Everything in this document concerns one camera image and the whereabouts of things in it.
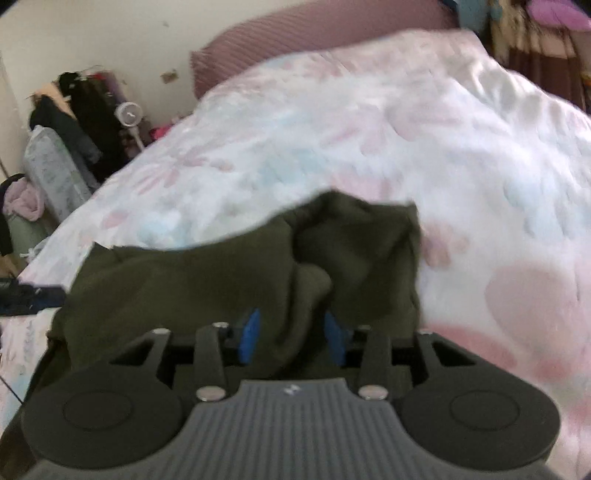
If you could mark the pink clothes in basket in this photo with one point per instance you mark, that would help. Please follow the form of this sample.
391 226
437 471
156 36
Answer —
24 200

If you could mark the light patterned garment bag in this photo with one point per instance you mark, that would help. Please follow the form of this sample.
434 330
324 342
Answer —
50 167

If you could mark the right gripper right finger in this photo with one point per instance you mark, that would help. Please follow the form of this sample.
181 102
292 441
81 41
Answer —
363 355

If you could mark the white standing fan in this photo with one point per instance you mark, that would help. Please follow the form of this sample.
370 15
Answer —
130 115

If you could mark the wall power outlet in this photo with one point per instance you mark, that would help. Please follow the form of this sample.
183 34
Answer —
169 76

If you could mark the folded purple blanket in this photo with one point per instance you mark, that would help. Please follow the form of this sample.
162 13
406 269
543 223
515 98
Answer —
559 14

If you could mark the dark green hoodie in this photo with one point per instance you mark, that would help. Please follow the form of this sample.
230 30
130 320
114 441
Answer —
334 255

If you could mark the purple quilted headboard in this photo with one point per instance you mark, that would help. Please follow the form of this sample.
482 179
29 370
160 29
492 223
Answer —
311 26

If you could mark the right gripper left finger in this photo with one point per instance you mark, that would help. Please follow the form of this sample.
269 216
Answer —
221 351

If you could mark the dark clothes on rack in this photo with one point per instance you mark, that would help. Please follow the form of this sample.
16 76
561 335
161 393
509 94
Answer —
81 108

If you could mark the brown striped curtain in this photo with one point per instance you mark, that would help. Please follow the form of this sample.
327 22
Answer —
557 60

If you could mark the floral white duvet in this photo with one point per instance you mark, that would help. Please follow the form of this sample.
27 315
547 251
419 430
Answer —
499 171

